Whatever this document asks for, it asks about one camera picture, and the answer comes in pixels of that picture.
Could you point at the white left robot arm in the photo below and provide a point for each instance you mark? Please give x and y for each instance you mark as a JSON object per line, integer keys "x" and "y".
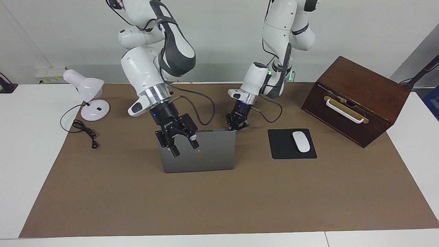
{"x": 281, "y": 20}

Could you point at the black stand pole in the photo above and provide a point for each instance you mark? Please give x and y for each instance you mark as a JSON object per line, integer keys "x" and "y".
{"x": 423, "y": 72}

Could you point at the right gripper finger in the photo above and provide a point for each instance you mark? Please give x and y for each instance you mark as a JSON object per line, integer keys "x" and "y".
{"x": 174, "y": 148}
{"x": 193, "y": 141}

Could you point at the black mouse pad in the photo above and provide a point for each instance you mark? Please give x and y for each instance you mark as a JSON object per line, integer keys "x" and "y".
{"x": 281, "y": 147}

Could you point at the silver laptop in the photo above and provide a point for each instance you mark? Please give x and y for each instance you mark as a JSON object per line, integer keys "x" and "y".
{"x": 212, "y": 154}

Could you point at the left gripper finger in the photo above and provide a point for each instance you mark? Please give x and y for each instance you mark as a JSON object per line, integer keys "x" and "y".
{"x": 242, "y": 127}
{"x": 231, "y": 126}

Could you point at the blue crate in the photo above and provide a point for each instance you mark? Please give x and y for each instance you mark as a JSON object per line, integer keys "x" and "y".
{"x": 432, "y": 103}

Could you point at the dark wooden box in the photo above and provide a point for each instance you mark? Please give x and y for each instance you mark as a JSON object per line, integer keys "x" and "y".
{"x": 377, "y": 103}

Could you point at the white desk lamp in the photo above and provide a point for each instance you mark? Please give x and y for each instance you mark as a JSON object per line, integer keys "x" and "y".
{"x": 91, "y": 87}

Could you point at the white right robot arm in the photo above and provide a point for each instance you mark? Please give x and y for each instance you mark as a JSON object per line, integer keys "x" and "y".
{"x": 140, "y": 68}

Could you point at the white power strip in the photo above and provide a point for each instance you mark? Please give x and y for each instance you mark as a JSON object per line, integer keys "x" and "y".
{"x": 48, "y": 73}

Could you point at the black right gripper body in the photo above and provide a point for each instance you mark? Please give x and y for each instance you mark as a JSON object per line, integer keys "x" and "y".
{"x": 169, "y": 120}

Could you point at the brown table mat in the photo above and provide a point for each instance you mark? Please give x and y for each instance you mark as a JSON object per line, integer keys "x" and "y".
{"x": 219, "y": 206}

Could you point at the black clamp mount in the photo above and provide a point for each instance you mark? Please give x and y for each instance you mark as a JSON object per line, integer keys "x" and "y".
{"x": 7, "y": 87}

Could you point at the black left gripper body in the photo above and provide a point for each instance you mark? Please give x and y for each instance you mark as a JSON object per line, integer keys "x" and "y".
{"x": 240, "y": 115}

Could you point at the white computer mouse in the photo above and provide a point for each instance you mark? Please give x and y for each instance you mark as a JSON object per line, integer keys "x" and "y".
{"x": 301, "y": 141}

